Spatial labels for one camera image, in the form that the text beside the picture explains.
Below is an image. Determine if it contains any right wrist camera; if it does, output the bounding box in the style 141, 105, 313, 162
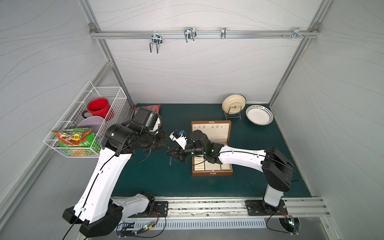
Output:
169, 130, 187, 150

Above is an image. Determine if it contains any red enamel mug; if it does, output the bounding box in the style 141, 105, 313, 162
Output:
82, 98, 115, 121

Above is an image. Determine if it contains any small metal hook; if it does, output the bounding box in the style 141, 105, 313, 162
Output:
221, 27, 227, 40

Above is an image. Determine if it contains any electronics board with wires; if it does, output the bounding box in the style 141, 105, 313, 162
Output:
116, 221, 157, 238

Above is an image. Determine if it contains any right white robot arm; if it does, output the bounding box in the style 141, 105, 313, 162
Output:
167, 130, 294, 209

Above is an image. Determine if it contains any white bowl dotted rim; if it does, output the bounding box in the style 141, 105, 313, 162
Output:
246, 105, 274, 126

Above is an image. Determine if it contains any brown wooden jewelry box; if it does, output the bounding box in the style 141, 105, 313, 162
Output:
191, 120, 234, 177

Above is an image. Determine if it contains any white wire wall basket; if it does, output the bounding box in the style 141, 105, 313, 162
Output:
44, 82, 127, 158

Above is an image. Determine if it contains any metal hook centre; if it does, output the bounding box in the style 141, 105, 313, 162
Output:
184, 27, 197, 42

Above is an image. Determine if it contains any metal bracket hook right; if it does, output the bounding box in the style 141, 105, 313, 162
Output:
282, 28, 309, 40

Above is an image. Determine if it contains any metal double hook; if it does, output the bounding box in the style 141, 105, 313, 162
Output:
149, 33, 163, 54

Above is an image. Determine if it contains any cream plate on stand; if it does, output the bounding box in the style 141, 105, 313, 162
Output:
222, 95, 247, 115

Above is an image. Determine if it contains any red candy bag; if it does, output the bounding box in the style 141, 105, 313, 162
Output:
134, 105, 161, 115

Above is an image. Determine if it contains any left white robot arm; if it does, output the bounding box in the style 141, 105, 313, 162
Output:
63, 108, 167, 238

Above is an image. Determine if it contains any wire plate stand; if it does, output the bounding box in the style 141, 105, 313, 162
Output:
223, 106, 243, 121

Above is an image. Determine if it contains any aluminium top rail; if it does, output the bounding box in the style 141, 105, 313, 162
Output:
90, 30, 321, 40

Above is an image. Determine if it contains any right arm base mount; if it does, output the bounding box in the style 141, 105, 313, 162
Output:
245, 199, 288, 216

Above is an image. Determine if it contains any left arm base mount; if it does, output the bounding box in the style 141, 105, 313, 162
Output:
129, 201, 169, 219

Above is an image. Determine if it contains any green snack bag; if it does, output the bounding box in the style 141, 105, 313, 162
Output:
52, 128, 101, 158

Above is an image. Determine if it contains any grey plate in basket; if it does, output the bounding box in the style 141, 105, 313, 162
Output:
77, 116, 104, 135

